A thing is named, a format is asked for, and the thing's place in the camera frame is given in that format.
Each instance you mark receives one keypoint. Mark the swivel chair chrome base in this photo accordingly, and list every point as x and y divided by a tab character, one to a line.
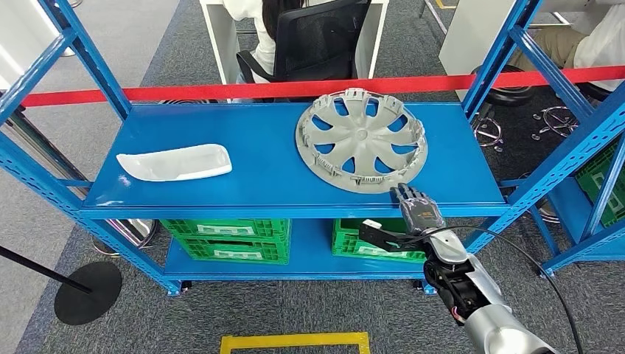
556	122

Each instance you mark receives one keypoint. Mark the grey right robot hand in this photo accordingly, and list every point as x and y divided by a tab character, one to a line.
420	210

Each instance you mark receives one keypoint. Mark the blue metal shelf rack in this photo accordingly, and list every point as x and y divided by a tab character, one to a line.
581	244
263	161

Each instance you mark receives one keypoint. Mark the person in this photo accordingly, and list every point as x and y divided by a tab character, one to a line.
600	44
251	29

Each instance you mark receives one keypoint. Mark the red barrier belt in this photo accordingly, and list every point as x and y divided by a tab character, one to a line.
244	90

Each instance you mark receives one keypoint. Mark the chrome stanchion post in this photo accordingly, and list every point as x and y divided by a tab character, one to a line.
132	232

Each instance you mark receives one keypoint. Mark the white plastic mirror cover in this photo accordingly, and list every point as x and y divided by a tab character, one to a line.
176	163

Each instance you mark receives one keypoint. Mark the grey plastic wheel hubcap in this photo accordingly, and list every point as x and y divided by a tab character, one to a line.
361	137

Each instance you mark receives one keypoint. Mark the black stanchion post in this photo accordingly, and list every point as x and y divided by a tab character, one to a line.
88	293

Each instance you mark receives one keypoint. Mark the black round stool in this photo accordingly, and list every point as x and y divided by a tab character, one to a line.
508	95

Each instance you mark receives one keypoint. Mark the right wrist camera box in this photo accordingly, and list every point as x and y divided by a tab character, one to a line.
381	237

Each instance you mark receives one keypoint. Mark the yellow floor tape square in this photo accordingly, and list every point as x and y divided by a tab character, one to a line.
293	340

